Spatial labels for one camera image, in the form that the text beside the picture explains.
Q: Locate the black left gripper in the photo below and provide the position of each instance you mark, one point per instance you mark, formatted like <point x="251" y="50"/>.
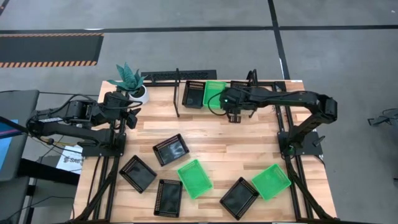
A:
<point x="123" y="112"/>

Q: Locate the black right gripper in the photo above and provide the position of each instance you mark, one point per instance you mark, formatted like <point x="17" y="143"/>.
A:
<point x="237" y="104"/>

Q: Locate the green plastic slotted basket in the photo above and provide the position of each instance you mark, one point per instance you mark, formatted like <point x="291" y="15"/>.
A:
<point x="195" y="179"/>
<point x="271" y="182"/>
<point x="213" y="93"/>

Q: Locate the black plastic slotted basket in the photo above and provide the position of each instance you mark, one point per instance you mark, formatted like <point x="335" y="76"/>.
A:
<point x="137" y="174"/>
<point x="168" y="199"/>
<point x="193" y="96"/>
<point x="171" y="151"/>
<point x="239" y="199"/>
<point x="237" y="83"/>

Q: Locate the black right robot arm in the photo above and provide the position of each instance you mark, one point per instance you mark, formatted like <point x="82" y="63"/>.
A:
<point x="280" y="97"/>

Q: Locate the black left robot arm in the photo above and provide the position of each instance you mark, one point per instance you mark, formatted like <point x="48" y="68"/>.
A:
<point x="79" y="112"/>

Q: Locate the white plant pot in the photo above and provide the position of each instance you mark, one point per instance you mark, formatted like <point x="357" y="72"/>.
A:
<point x="143" y="97"/>

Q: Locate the green snake plant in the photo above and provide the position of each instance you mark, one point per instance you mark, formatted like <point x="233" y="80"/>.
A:
<point x="129" y="79"/>

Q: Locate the black perforated metal panel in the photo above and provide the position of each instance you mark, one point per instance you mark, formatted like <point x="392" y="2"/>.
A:
<point x="149" y="75"/>

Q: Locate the white printed bag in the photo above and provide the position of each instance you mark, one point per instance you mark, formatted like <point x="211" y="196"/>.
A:
<point x="70" y="160"/>

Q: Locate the black stand base beam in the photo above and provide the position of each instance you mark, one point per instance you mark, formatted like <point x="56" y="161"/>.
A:
<point x="46" y="172"/>

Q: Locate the black hazard-striped floor mat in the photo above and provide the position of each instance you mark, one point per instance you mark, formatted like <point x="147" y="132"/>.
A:
<point x="46" y="49"/>

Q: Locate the grey equipment cart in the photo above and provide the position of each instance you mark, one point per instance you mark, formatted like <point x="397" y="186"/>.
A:
<point x="18" y="102"/>

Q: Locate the blue screen panel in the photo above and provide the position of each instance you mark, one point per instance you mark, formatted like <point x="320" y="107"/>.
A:
<point x="6" y="146"/>

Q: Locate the black chair base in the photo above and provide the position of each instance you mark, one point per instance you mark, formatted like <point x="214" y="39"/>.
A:
<point x="388" y="119"/>

